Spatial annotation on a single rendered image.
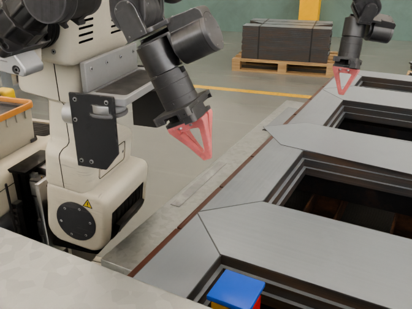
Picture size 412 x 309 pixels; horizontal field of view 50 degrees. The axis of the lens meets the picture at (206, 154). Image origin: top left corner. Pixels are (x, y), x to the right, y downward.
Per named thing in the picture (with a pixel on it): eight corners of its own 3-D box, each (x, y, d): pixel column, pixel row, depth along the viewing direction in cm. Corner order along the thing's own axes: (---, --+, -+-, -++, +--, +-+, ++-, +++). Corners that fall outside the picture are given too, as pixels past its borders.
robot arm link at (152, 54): (143, 40, 70) (126, 46, 66) (178, 22, 67) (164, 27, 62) (162, 80, 72) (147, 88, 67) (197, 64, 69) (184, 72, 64)
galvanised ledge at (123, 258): (330, 113, 194) (330, 106, 193) (178, 299, 90) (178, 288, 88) (286, 106, 203) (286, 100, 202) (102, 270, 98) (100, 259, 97)
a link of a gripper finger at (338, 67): (355, 96, 124) (362, 62, 122) (352, 97, 118) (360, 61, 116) (331, 92, 127) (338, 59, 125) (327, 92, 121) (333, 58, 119)
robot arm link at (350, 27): (342, 13, 119) (351, 11, 114) (366, 18, 120) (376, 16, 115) (337, 40, 121) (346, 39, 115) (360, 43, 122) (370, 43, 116)
